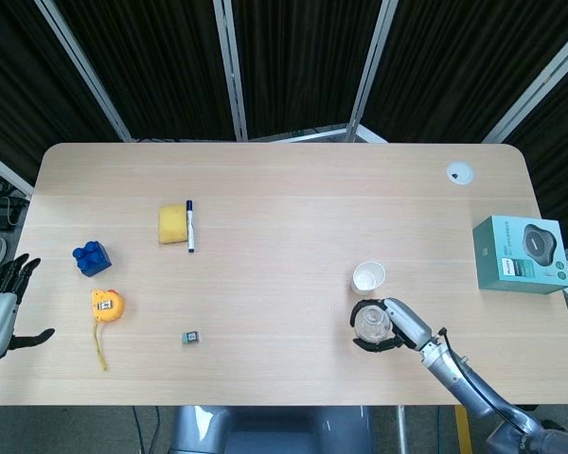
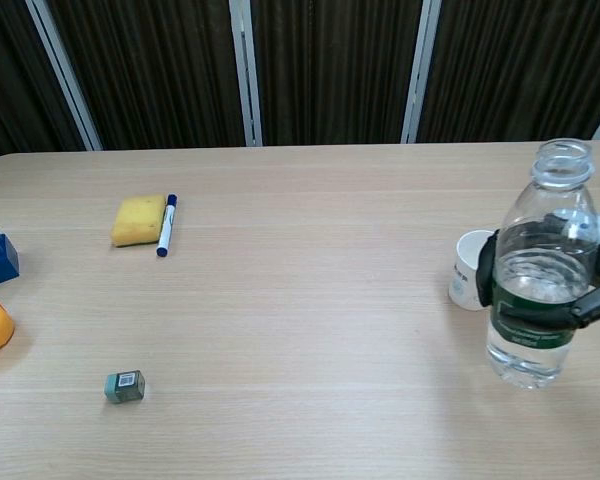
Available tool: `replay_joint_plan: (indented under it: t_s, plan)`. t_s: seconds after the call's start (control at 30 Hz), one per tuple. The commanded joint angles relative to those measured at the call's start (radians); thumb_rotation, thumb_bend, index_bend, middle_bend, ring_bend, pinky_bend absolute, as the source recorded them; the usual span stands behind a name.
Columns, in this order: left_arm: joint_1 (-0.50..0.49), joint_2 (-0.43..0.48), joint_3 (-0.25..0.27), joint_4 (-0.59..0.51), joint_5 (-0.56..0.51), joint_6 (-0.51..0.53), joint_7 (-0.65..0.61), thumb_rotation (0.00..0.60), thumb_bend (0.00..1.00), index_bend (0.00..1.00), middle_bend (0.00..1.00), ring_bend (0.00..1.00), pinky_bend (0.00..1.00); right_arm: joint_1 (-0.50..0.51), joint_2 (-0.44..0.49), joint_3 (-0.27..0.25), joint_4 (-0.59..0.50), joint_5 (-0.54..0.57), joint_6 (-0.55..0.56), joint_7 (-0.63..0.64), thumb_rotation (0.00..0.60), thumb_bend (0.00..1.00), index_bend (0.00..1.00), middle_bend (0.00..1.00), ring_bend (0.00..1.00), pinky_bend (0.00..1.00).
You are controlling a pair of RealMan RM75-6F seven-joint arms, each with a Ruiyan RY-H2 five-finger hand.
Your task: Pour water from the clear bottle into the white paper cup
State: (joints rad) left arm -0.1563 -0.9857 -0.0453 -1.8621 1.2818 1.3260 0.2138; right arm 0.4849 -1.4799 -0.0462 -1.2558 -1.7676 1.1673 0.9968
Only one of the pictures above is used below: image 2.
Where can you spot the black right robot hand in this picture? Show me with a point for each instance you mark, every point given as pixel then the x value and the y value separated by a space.
pixel 597 305

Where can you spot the transparent plastic water bottle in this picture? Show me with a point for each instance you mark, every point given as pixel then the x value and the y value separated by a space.
pixel 535 270

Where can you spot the white printed paper cup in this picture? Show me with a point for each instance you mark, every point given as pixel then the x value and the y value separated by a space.
pixel 462 280

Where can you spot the dark ribbed partition panel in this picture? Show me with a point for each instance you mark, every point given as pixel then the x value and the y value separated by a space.
pixel 10 75
pixel 335 70
pixel 505 65
pixel 155 70

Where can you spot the blue white marker pen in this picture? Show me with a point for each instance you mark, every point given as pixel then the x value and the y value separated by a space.
pixel 167 227

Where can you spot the yellow sponge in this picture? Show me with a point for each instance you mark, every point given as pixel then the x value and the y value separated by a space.
pixel 136 220

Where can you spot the small grey-green box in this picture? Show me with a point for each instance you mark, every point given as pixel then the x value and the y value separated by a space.
pixel 125 386

